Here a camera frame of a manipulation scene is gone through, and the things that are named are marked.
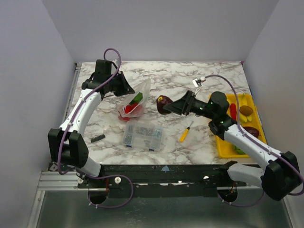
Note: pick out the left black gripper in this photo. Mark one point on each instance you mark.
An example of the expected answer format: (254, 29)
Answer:
(126, 89)

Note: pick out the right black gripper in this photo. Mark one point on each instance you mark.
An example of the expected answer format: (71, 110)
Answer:
(187, 103)

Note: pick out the large green pepper toy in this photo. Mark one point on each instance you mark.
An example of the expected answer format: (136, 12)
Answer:
(137, 99)

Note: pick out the dark purple onion toy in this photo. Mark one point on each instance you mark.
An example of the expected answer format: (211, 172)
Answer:
(161, 102)

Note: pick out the clear zip top bag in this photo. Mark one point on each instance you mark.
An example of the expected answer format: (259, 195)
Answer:
(143, 87)

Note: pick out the red bell pepper toy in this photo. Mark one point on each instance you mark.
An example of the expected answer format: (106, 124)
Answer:
(131, 111)

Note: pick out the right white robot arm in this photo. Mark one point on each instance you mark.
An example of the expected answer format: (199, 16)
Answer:
(278, 173)

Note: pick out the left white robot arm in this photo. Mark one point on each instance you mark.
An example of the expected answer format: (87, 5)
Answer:
(66, 143)

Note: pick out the clear screw organizer box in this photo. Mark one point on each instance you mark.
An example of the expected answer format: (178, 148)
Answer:
(139, 135)

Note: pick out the red chili pepper toy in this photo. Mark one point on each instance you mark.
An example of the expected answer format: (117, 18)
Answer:
(233, 111)

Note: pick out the black toothed plastic part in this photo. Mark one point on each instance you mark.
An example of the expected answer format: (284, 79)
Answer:
(97, 138)

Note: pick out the yellow plastic tray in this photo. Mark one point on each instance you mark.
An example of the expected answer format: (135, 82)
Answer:
(227, 150)

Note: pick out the yellow banana bunch toy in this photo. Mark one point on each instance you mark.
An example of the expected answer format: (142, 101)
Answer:
(243, 101)

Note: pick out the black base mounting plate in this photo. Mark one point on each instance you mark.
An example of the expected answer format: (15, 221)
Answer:
(161, 181)

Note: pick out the yellow handle screwdriver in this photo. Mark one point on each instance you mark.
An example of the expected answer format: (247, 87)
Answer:
(185, 133)

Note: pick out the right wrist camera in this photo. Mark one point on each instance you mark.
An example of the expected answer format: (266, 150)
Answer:
(197, 82)

